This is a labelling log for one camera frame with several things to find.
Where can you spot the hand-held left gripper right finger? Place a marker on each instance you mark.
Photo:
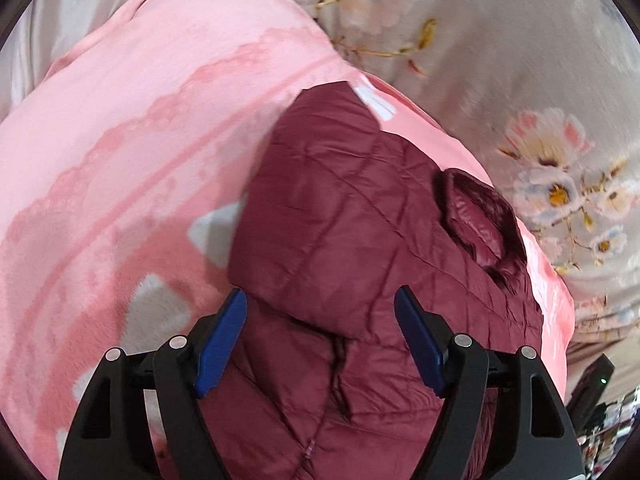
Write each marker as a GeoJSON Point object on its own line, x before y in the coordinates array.
{"type": "Point", "coordinates": [419, 340]}

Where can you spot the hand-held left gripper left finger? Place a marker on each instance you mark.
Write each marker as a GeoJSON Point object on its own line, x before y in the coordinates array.
{"type": "Point", "coordinates": [223, 340]}

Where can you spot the maroon quilted puffer jacket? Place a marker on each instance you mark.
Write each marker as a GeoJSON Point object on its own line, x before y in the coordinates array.
{"type": "Point", "coordinates": [350, 210]}

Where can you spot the colourful cluttered goods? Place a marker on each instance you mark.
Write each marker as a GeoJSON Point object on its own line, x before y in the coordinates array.
{"type": "Point", "coordinates": [612, 430]}

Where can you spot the pink fleece blanket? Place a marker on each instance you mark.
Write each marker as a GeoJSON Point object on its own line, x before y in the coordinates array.
{"type": "Point", "coordinates": [125, 135]}

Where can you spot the grey floral blanket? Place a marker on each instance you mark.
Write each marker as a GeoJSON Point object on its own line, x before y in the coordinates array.
{"type": "Point", "coordinates": [500, 60]}

